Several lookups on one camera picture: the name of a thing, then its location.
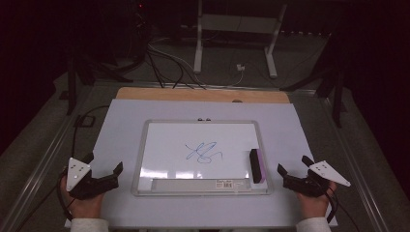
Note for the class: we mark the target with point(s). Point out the metal floor rail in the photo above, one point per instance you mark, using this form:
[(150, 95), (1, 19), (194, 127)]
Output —
[(357, 180), (35, 180)]

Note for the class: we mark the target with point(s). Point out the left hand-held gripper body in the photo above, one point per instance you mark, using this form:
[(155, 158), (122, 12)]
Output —
[(96, 187)]

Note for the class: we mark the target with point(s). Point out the person's right hand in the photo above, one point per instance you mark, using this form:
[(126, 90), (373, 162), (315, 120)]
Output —
[(314, 206)]

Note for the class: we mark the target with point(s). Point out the dark equipment with red light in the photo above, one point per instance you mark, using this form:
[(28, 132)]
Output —
[(140, 22)]

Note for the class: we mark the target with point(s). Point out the black and purple whiteboard eraser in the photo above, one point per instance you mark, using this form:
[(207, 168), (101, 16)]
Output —
[(257, 167)]

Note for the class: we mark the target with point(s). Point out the white table cover sheet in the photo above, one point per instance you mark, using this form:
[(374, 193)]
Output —
[(122, 135)]

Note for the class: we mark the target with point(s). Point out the grey metal stand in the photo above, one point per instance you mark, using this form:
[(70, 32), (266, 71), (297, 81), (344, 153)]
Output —
[(239, 23)]

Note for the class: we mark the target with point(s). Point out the black tripod stand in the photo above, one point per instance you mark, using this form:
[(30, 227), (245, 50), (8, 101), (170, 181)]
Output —
[(71, 90), (337, 96)]

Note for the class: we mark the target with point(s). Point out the black square floor plate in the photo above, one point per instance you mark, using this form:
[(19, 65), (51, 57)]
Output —
[(84, 121)]

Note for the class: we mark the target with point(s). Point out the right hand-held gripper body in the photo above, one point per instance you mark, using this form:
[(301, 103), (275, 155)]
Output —
[(306, 186)]

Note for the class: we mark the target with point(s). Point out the whiteboard with metal frame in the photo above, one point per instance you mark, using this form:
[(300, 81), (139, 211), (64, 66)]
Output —
[(180, 151)]

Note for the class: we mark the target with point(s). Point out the person's left hand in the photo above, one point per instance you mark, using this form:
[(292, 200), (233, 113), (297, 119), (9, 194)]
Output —
[(84, 208)]

